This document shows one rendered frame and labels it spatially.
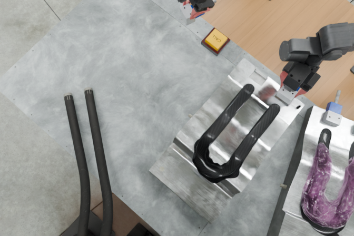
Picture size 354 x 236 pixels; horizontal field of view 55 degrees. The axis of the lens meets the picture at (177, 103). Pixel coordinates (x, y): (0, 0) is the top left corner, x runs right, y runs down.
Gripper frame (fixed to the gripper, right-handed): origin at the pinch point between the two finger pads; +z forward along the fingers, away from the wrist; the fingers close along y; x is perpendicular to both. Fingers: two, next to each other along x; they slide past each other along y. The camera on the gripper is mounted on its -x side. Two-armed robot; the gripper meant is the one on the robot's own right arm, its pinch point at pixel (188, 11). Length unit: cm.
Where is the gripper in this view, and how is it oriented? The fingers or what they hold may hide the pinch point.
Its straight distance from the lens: 123.7
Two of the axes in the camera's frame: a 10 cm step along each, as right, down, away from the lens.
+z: -3.9, 4.0, 8.3
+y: 4.5, 8.7, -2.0
